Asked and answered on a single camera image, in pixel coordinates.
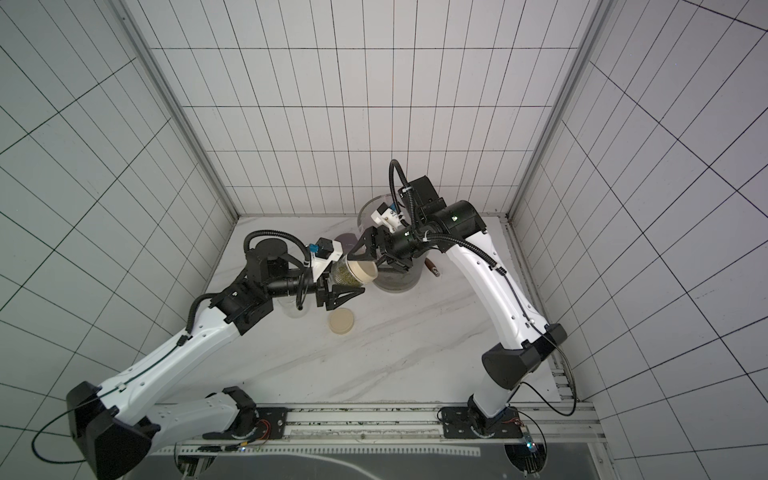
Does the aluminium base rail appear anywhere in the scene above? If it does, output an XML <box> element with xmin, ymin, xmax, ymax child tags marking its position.
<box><xmin>154</xmin><ymin>402</ymin><xmax>607</xmax><ymax>456</ymax></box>

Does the purple round lid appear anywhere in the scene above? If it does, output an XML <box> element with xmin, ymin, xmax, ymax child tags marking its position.
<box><xmin>335</xmin><ymin>233</ymin><xmax>358</xmax><ymax>253</ymax></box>

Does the wooden handled metal spatula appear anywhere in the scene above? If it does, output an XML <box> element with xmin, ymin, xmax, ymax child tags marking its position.
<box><xmin>424</xmin><ymin>258</ymin><xmax>441</xmax><ymax>277</ymax></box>

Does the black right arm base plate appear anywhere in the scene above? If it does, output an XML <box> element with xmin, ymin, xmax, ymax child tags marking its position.
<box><xmin>437</xmin><ymin>407</ymin><xmax>523</xmax><ymax>440</ymax></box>

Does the grey mesh waste bin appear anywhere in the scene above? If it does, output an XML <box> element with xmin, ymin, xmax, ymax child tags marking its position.
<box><xmin>357</xmin><ymin>193</ymin><xmax>426</xmax><ymax>294</ymax></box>

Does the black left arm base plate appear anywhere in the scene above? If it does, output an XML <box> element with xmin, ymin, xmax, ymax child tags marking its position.
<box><xmin>202</xmin><ymin>408</ymin><xmax>288</xmax><ymax>443</ymax></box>

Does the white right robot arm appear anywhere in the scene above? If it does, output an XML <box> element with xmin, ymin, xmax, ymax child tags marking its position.
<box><xmin>356</xmin><ymin>160</ymin><xmax>567</xmax><ymax>427</ymax></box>

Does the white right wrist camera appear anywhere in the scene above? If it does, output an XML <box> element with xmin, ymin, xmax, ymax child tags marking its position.
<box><xmin>370</xmin><ymin>202</ymin><xmax>404</xmax><ymax>234</ymax></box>

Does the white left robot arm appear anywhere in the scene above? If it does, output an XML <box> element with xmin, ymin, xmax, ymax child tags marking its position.
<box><xmin>66</xmin><ymin>230</ymin><xmax>377</xmax><ymax>479</ymax></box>

